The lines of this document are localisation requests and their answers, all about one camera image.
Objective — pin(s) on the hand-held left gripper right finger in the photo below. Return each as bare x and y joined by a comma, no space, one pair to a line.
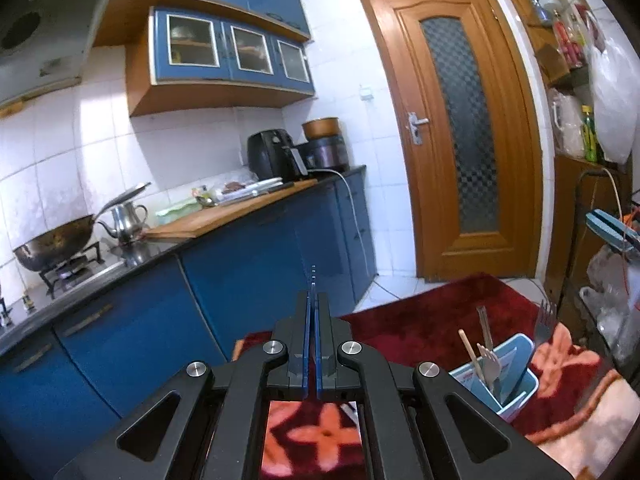
321,350

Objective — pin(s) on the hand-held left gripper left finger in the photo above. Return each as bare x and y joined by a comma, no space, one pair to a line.
306,350

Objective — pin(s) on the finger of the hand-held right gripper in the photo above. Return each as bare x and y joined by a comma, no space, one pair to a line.
625,252
607,222

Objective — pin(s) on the wooden chopstick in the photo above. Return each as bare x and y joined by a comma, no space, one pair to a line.
470,355

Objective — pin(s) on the white plastic fork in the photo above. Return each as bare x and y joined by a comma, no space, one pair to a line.
489,365

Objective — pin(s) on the light blue utensil box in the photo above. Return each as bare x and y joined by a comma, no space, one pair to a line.
520,390

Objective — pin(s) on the wooden shelf unit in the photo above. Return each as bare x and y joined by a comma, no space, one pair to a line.
555,200

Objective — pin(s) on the green bottle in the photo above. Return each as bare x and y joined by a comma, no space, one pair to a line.
589,132

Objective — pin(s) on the white plastic jug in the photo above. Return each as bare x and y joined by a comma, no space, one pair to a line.
567,122

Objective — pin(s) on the red floral blanket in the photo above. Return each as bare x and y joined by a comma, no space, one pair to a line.
425,320

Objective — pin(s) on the white plastic bag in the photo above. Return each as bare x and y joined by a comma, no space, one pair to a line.
615,95

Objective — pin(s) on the wooden cutting board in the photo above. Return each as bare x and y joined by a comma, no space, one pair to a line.
215,215

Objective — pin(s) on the kitchen knife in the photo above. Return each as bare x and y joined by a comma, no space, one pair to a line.
272,187

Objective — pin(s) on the wooden door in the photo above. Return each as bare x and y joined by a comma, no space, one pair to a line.
400,185

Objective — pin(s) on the dark rice cooker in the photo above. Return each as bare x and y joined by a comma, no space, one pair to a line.
327,152

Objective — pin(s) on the black air fryer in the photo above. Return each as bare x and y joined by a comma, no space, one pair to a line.
267,152

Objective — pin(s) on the metal kettle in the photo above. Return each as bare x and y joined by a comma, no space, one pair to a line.
125,222

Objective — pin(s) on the brown pot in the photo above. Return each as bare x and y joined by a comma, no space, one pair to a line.
322,127

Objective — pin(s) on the gas stove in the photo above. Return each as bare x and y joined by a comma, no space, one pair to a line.
70,272

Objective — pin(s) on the metal wok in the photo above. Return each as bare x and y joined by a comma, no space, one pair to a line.
55,245

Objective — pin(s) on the grey range hood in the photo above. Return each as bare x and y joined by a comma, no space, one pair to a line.
45,55

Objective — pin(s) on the wall socket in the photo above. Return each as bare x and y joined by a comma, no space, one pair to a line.
367,94

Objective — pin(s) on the blue glass door wall cabinet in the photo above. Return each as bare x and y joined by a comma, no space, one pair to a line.
200,90

